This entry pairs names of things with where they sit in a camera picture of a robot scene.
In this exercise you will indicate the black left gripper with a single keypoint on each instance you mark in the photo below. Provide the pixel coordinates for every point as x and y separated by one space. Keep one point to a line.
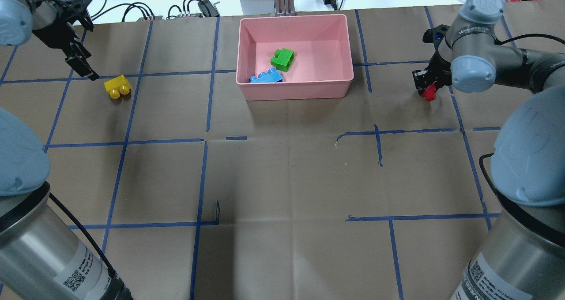
54 34

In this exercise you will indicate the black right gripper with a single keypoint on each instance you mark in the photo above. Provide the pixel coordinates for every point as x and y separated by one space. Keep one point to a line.
439 69

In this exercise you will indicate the red toy block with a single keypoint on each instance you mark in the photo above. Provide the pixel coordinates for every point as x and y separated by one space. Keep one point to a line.
429 92

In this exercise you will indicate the yellow two-stud toy block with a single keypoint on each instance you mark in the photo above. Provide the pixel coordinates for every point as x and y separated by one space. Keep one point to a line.
117 87

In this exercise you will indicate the green toy block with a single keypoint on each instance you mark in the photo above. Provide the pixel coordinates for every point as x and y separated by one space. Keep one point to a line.
282 59

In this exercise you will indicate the blue three-stud toy block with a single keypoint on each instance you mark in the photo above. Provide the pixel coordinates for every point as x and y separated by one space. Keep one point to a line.
271 76

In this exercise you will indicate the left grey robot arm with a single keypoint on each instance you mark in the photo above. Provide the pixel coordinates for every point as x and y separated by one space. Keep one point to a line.
45 252

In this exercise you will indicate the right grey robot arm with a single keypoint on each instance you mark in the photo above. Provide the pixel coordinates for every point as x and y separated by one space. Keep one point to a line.
522 257

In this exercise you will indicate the pink plastic box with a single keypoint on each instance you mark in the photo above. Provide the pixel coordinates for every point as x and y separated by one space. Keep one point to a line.
322 67

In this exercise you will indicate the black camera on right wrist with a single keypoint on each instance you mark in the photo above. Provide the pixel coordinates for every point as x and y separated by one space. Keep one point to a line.
435 34

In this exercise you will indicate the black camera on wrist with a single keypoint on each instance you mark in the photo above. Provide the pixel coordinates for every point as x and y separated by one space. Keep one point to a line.
74 10
435 34

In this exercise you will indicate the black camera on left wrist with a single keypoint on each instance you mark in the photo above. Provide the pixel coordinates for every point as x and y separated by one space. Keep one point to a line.
74 10

